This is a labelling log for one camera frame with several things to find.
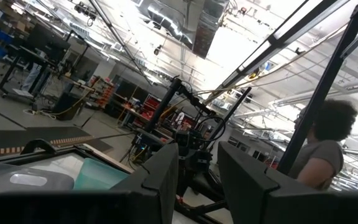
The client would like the black clamp handle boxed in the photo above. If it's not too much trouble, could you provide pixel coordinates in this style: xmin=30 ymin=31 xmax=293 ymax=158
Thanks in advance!
xmin=20 ymin=138 xmax=57 ymax=156

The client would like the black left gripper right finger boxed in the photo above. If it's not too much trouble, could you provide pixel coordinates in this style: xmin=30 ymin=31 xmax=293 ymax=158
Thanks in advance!
xmin=218 ymin=141 xmax=335 ymax=224

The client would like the black hazard-striped floor mat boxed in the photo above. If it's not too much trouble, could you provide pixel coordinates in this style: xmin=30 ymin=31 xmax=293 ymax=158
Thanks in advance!
xmin=0 ymin=126 xmax=113 ymax=159

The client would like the yellow floor cable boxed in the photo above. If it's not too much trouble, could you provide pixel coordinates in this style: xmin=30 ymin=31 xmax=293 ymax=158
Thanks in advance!
xmin=23 ymin=90 xmax=93 ymax=121

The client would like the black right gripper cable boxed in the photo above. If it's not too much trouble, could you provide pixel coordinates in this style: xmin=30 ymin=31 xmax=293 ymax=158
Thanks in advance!
xmin=197 ymin=116 xmax=226 ymax=142

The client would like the shiny silver air duct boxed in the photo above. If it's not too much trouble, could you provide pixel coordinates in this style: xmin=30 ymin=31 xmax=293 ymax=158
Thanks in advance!
xmin=137 ymin=0 xmax=198 ymax=47

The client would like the black standing desk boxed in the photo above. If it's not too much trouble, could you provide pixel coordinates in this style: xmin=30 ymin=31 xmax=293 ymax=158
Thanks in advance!
xmin=0 ymin=45 xmax=62 ymax=99

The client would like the black frame post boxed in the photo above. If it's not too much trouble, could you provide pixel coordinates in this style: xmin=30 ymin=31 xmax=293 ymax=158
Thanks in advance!
xmin=277 ymin=0 xmax=358 ymax=175

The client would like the thin black strut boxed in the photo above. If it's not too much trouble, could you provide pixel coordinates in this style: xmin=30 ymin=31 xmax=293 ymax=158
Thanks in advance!
xmin=205 ymin=86 xmax=253 ymax=152

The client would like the rectangular metal ventilation duct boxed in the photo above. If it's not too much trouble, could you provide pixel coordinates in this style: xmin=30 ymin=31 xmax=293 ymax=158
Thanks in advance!
xmin=193 ymin=0 xmax=229 ymax=60

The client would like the black computer monitor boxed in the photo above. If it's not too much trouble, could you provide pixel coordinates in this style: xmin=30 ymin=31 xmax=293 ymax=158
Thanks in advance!
xmin=26 ymin=23 xmax=71 ymax=62

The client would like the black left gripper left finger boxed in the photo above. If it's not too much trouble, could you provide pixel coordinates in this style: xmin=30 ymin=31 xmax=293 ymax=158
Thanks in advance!
xmin=110 ymin=142 xmax=180 ymax=224

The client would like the black frame beam with light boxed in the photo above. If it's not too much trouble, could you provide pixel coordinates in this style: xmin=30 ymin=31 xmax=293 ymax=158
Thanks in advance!
xmin=203 ymin=0 xmax=351 ymax=105

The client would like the black box on floor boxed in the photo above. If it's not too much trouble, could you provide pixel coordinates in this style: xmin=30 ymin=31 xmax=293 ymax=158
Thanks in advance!
xmin=52 ymin=92 xmax=85 ymax=121

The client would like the teal plastic bin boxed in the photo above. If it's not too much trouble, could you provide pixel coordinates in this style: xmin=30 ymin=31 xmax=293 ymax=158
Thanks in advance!
xmin=73 ymin=157 xmax=130 ymax=191

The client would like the rack with red bins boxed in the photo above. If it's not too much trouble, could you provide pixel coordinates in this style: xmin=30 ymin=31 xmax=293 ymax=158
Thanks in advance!
xmin=96 ymin=79 xmax=116 ymax=108

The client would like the red tool chest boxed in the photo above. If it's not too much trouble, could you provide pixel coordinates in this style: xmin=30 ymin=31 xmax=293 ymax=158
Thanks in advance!
xmin=141 ymin=95 xmax=163 ymax=121

